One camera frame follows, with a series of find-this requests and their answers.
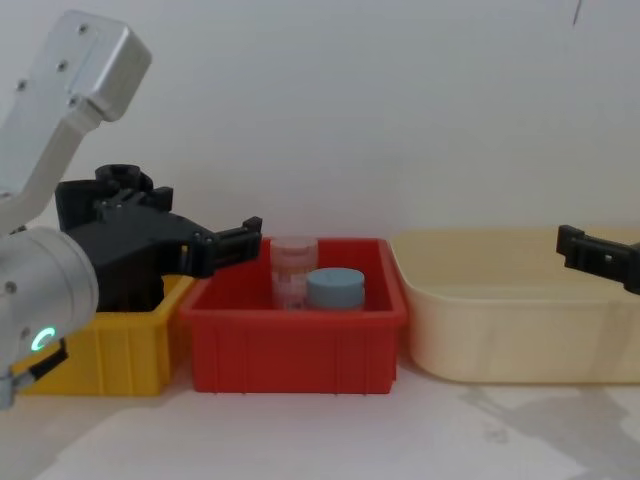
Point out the cream plastic basin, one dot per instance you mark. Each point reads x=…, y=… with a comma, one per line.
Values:
x=510, y=340

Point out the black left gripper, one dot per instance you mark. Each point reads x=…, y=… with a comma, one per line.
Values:
x=125, y=240

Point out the clear plastic vial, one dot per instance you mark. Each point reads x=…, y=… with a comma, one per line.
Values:
x=290, y=260

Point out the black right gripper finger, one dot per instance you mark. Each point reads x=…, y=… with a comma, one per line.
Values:
x=600, y=260

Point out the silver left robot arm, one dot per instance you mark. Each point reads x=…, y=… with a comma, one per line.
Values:
x=45, y=280

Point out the jar with blue lid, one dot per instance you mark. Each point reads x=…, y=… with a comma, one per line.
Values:
x=335, y=287

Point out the red plastic bin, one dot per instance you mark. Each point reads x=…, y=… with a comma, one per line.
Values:
x=295, y=350

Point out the yellow plastic bin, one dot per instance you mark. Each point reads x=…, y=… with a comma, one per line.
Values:
x=130, y=350

